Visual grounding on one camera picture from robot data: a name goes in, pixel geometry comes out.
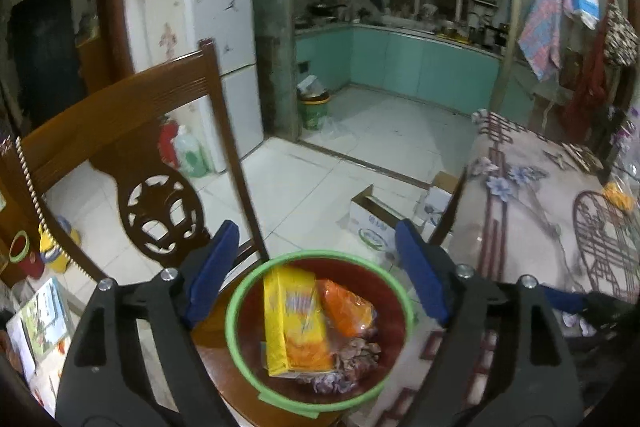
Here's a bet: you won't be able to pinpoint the orange snack bag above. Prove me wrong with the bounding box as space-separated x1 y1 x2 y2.
317 280 376 338

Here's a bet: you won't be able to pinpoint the yellow cracker box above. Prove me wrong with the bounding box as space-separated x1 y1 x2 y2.
262 265 334 377

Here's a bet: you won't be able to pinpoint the green trash bucket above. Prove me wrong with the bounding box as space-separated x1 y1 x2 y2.
298 91 331 131

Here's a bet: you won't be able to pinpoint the teal kitchen cabinets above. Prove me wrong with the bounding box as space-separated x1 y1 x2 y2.
295 24 502 114

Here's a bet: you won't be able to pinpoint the wooden chair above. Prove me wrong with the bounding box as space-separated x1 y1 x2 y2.
0 38 352 427

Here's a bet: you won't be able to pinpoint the white cardboard box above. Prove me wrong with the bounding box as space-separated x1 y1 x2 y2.
347 171 459 261

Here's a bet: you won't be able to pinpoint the clear bag of yellow chips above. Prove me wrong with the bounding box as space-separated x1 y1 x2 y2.
604 118 639 215

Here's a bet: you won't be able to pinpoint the red bin with green rim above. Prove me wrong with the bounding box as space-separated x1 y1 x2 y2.
226 251 414 417

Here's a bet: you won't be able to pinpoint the white refrigerator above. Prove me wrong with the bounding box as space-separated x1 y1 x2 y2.
127 0 264 156

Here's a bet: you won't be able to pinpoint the plaid hanging cloth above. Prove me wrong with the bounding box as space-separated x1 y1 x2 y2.
518 0 562 82

